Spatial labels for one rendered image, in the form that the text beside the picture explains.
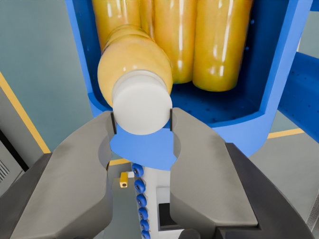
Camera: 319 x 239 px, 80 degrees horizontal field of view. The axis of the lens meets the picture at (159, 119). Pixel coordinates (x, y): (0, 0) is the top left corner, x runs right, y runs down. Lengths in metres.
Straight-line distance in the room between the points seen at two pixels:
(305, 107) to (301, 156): 1.57
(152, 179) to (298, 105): 0.65
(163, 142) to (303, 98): 0.79
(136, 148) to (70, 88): 1.40
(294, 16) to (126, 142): 0.20
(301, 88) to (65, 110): 1.52
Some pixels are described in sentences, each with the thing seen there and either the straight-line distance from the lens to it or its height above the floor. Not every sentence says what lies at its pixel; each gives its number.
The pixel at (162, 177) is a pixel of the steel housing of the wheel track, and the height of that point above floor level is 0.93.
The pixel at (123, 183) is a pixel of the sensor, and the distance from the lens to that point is 0.69.
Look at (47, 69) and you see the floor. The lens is 1.61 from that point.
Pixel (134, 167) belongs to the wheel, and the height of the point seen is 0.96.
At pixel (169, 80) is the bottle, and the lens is 0.16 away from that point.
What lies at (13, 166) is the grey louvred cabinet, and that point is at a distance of 2.06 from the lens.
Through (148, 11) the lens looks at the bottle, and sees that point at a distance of 0.35.
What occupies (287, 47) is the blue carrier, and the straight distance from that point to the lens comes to 0.22.
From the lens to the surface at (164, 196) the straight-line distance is 0.71.
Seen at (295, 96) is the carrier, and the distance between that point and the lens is 0.97.
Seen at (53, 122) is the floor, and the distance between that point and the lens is 1.81.
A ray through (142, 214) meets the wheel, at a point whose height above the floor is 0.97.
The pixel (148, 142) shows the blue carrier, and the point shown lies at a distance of 0.21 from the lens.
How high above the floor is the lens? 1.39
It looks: 58 degrees down
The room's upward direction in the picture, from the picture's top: 173 degrees clockwise
